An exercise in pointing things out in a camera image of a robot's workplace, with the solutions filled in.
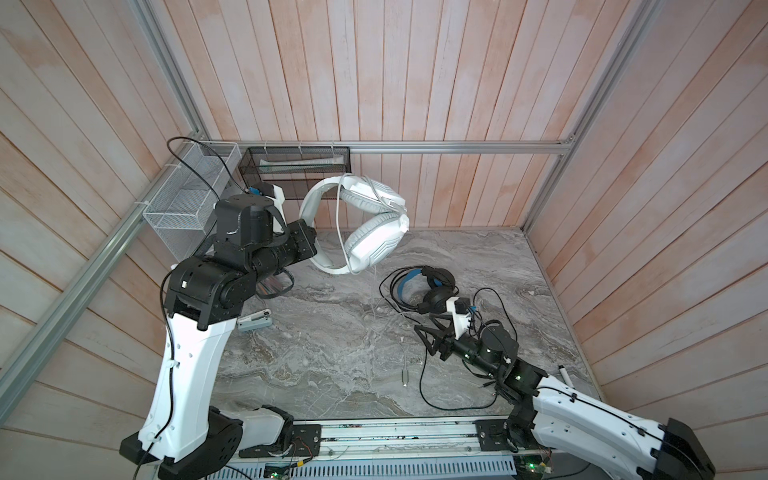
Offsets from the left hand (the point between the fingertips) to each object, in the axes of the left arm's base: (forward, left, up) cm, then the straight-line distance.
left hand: (318, 240), depth 58 cm
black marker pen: (-13, -65, -44) cm, 80 cm away
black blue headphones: (+14, -33, -38) cm, 52 cm away
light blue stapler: (+4, +27, -42) cm, 50 cm away
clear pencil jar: (+16, +23, -40) cm, 49 cm away
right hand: (-5, -24, -25) cm, 35 cm away
